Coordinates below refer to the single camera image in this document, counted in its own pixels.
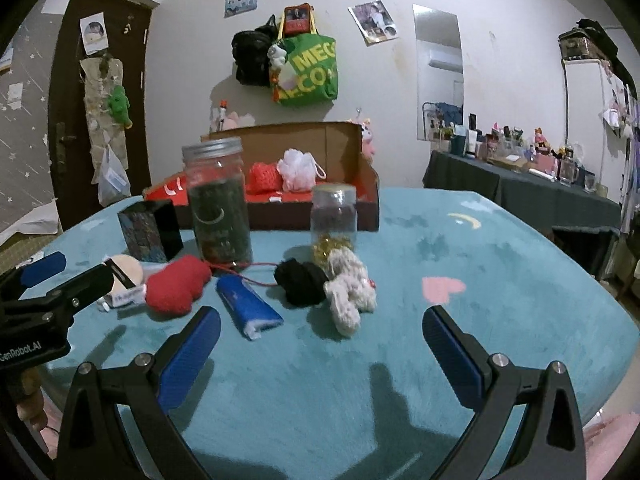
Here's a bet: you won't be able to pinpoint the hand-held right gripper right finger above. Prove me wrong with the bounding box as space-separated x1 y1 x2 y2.
421 304 587 480

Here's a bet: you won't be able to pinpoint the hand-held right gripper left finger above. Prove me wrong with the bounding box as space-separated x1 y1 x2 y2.
55 305 222 480

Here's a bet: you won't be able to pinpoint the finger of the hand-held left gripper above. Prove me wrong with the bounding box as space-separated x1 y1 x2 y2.
0 251 67 305
0 262 116 333

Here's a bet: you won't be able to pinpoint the beige crochet toy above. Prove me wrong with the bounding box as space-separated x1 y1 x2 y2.
322 246 378 337

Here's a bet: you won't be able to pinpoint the cardboard box with red lining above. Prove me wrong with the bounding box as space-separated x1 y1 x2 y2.
142 121 381 232

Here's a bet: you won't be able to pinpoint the person's left hand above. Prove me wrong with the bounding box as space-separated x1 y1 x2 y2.
14 367 51 432

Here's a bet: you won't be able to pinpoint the white tissue paper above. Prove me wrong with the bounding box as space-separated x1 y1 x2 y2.
97 254 148 313

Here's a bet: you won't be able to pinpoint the red knitted heart cushion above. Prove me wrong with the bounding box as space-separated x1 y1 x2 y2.
145 254 213 317

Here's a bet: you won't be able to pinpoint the colourful printed black box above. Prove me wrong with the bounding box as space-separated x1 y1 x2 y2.
117 199 184 263

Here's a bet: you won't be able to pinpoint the clear plastic bag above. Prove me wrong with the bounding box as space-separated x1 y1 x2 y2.
97 144 132 207

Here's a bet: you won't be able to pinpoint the black knitted ball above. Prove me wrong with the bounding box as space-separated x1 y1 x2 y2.
273 258 329 308

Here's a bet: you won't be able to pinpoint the large glass jar dark contents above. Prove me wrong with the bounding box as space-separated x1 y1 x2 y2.
181 136 253 266

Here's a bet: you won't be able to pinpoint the dark brown door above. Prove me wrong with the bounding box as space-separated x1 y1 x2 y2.
47 0 161 233

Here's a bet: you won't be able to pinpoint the beige hanging organizer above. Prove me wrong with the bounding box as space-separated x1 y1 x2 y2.
80 55 133 186

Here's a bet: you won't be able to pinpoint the side table with dark cloth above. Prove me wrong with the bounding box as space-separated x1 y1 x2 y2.
422 150 623 281

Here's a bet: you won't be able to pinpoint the green plush toy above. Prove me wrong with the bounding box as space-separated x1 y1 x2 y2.
107 85 133 128

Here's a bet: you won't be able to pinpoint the small glass jar gold contents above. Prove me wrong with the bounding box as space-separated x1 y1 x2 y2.
310 183 358 261

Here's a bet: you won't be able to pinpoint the pink fabric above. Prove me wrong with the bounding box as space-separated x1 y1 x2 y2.
582 410 640 480

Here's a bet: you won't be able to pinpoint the red mesh bath pouf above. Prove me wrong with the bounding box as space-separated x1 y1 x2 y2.
245 161 283 195

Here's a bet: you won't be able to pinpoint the row of cosmetic bottles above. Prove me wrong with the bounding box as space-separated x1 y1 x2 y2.
427 112 608 196

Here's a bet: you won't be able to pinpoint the white mesh bath pouf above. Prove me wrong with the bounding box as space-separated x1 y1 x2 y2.
276 148 327 192

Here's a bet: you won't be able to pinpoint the pink plush toy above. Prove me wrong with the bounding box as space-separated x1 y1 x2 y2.
212 110 256 133

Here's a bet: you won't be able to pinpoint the pink and white plush doll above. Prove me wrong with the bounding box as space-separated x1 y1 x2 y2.
345 117 378 163

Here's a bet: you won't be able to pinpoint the door photo print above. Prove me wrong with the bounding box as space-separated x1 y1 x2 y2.
80 10 111 56

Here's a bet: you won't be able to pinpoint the white wardrobe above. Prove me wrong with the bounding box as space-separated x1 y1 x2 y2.
562 57 631 201

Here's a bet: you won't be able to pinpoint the black hanging bag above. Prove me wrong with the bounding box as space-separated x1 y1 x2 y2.
231 14 278 87

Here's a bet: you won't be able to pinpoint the white plush bag charm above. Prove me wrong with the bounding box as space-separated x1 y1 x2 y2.
267 40 294 103

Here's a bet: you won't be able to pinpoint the green tote bag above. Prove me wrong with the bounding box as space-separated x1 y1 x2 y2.
270 5 341 107

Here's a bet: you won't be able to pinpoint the red pouch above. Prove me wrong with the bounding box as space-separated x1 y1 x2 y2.
283 5 313 36

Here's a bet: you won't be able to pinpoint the dark storage bag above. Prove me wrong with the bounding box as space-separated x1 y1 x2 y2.
558 19 626 63

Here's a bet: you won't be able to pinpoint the red string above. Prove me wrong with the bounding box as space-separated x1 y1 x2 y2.
202 259 281 288

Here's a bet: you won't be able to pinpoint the wall mirror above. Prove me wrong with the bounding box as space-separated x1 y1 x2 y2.
412 3 466 141

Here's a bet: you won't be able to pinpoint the wall photo print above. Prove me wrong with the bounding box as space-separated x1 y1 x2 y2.
348 0 401 47

